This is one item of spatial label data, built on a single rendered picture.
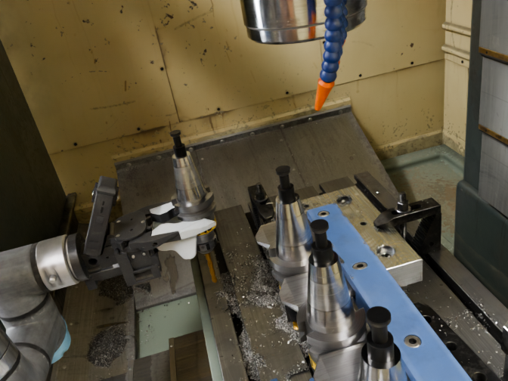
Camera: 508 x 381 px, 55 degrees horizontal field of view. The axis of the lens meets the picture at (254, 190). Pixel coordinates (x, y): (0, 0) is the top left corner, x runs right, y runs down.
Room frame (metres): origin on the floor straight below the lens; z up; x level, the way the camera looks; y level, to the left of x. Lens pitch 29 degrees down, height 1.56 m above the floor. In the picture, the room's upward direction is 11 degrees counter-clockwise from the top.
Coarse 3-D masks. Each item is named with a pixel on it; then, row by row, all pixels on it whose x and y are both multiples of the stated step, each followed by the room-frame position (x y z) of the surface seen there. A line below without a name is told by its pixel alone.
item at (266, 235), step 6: (306, 216) 0.51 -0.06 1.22; (264, 228) 0.50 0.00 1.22; (270, 228) 0.50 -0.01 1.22; (258, 234) 0.50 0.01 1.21; (264, 234) 0.49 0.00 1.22; (270, 234) 0.49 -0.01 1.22; (312, 234) 0.47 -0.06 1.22; (258, 240) 0.48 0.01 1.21; (264, 240) 0.48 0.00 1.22; (270, 240) 0.48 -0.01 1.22; (264, 246) 0.47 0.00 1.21
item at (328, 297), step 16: (336, 256) 0.33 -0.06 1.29; (320, 272) 0.32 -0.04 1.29; (336, 272) 0.32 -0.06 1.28; (320, 288) 0.32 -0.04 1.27; (336, 288) 0.31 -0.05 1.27; (320, 304) 0.31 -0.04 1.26; (336, 304) 0.31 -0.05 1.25; (320, 320) 0.31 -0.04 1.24; (336, 320) 0.31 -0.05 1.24; (352, 320) 0.32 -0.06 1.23
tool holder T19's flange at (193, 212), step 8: (208, 192) 0.65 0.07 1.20; (176, 200) 0.63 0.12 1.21; (200, 200) 0.61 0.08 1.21; (208, 200) 0.61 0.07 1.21; (176, 208) 0.61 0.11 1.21; (184, 208) 0.60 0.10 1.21; (192, 208) 0.60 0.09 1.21; (200, 208) 0.60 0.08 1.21; (208, 208) 0.61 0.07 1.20; (184, 216) 0.61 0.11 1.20; (192, 216) 0.60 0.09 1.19; (200, 216) 0.60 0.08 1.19
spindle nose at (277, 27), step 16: (240, 0) 0.65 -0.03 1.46; (256, 0) 0.61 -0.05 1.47; (272, 0) 0.59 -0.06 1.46; (288, 0) 0.58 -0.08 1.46; (304, 0) 0.58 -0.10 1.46; (320, 0) 0.58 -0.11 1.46; (352, 0) 0.59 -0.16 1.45; (256, 16) 0.61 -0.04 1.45; (272, 16) 0.59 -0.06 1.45; (288, 16) 0.58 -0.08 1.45; (304, 16) 0.58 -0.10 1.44; (320, 16) 0.58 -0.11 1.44; (352, 16) 0.59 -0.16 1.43; (256, 32) 0.62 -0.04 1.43; (272, 32) 0.60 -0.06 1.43; (288, 32) 0.59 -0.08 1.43; (304, 32) 0.58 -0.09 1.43; (320, 32) 0.58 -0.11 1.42
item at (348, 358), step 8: (360, 344) 0.30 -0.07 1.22; (328, 352) 0.30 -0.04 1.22; (336, 352) 0.29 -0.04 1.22; (344, 352) 0.29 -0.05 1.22; (352, 352) 0.29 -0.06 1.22; (360, 352) 0.29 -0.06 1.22; (320, 360) 0.29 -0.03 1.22; (328, 360) 0.29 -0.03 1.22; (336, 360) 0.29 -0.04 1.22; (344, 360) 0.28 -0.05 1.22; (352, 360) 0.28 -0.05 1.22; (320, 368) 0.28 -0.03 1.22; (328, 368) 0.28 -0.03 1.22; (336, 368) 0.28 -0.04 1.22; (344, 368) 0.28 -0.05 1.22; (352, 368) 0.27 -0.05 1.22; (320, 376) 0.27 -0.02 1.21; (328, 376) 0.27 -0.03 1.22; (336, 376) 0.27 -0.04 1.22; (344, 376) 0.27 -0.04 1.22; (352, 376) 0.27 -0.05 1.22
